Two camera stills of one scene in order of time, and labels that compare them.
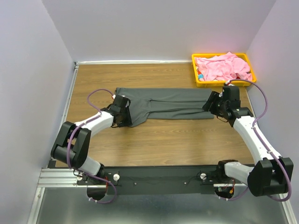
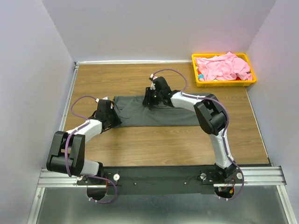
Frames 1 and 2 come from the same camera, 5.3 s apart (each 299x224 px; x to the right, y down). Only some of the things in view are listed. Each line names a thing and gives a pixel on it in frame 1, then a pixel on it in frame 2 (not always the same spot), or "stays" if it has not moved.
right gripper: (214, 97) to (147, 100)
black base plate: (175, 180) stays
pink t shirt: (223, 67) stays
